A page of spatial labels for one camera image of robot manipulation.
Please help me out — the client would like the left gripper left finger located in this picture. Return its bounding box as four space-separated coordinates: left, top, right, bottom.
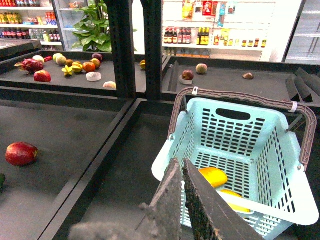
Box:
138 158 182 240

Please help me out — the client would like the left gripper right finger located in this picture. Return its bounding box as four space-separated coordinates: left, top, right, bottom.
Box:
183 159 262 240

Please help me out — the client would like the yellow lemon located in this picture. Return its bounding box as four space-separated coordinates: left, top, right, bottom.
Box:
219 188 252 214

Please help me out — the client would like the yellow mango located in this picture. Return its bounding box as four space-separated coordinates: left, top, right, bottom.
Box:
199 167 228 188

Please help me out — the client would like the light blue plastic basket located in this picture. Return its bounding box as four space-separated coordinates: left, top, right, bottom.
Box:
151 97 319 240

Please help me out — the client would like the brown basket handle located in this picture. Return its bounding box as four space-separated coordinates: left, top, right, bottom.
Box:
167 86 317 171

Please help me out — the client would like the dark red fruit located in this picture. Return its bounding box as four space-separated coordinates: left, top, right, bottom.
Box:
181 70 194 81

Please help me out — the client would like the brown chestnut fruit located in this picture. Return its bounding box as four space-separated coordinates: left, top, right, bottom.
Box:
242 72 254 80

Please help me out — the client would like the green peach fruit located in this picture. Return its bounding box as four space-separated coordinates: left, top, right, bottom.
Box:
195 63 208 75

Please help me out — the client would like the white foam fruit pad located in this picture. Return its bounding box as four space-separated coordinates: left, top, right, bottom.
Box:
85 72 102 82

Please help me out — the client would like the red apple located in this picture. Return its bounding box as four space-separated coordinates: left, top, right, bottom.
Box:
5 142 39 167
33 70 52 83

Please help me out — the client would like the orange persimmon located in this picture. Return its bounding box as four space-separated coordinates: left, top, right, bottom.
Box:
82 62 96 73

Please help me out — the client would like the yellow star fruit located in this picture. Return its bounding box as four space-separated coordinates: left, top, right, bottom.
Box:
61 65 74 78

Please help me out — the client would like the white goods shelf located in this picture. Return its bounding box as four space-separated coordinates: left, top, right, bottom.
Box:
162 0 277 62

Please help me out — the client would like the green potted plant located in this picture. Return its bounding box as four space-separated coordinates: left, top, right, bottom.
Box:
71 0 138 53

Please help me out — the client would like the pink dragon fruit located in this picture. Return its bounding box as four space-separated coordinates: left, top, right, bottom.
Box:
14 58 44 74

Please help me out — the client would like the white drinks shelf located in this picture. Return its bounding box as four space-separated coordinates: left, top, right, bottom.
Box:
0 0 63 51

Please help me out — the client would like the black shelf post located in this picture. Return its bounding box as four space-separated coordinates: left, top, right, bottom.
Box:
141 0 162 100
105 0 136 99

